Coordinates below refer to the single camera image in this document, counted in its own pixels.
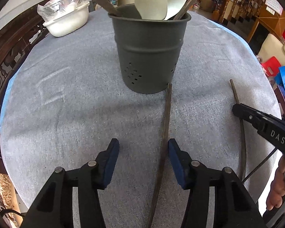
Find person's right hand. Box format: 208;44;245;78
266;155;285;211

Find grey table cloth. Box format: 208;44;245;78
0;10;281;227

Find dark grey utensil holder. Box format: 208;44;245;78
109;4;192;94

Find wooden stair railing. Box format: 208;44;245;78
211;0;265;26

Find white plastic basin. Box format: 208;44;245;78
43;1;89;38

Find dark carved wooden bench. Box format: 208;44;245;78
0;5;49;174

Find clear plastic bag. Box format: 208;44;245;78
37;0;88;22

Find black cable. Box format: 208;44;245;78
241;147;279;184

